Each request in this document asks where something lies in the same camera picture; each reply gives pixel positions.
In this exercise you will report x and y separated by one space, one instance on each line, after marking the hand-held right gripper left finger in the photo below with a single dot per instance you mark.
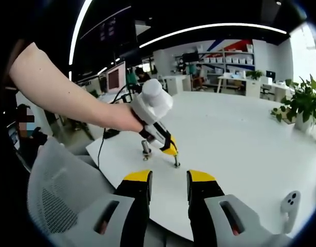
137 185

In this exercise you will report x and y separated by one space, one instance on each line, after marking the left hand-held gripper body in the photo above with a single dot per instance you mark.
155 100

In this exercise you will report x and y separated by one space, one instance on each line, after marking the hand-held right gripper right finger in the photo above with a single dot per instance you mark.
201 187

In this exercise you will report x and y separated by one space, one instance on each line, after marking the thick steel threaded stud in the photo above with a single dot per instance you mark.
145 146

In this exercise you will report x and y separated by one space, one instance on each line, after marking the thin steel threaded stud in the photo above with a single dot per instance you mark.
176 162

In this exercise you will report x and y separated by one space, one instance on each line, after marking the person's left hand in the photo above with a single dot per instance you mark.
128 119

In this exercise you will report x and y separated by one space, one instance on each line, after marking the white low cabinet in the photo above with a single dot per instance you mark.
173 85

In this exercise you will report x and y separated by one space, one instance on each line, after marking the black computer mouse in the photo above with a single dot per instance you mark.
111 133

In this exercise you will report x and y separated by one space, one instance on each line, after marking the computer monitor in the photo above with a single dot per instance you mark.
116 77

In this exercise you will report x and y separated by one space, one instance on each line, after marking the black screen on stand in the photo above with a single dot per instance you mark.
190 56

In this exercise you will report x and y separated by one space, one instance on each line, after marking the grey mesh office chair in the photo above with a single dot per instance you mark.
62 175

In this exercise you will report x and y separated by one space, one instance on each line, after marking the white office desk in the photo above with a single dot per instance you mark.
232 78

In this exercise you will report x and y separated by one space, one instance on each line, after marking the hanging dark display screen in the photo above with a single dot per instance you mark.
107 29

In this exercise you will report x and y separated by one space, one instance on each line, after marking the storage shelf with white bins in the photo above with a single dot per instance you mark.
232 60

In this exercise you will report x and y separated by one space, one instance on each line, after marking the white game controller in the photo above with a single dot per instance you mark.
291 203

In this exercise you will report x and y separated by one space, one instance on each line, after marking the long arc ceiling light strip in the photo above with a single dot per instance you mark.
211 25

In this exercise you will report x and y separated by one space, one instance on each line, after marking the white desk drawer unit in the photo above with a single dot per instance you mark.
252 88

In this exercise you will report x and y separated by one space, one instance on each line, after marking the small desk plant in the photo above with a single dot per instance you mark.
255 74

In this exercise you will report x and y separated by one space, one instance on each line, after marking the black office chair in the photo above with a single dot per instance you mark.
265 90

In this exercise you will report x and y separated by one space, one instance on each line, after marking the small black monitor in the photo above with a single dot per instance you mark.
270 74

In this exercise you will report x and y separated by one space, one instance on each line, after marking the potted green plant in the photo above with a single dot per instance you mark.
305 103

